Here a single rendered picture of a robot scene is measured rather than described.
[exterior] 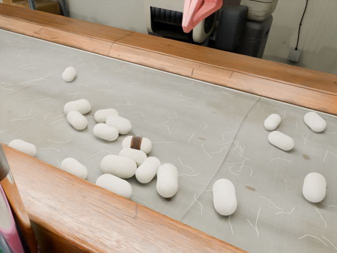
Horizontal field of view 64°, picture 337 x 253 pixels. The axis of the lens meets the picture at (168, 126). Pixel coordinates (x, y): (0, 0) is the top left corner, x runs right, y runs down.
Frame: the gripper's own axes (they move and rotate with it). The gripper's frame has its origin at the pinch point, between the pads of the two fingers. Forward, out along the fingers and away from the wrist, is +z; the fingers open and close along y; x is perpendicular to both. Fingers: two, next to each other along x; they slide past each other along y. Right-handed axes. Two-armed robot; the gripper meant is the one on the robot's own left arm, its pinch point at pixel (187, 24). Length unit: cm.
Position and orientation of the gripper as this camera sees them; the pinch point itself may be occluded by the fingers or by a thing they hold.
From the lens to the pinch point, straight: 37.3
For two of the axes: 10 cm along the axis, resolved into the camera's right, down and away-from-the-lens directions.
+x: 2.3, 3.1, 9.2
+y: 9.0, 2.9, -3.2
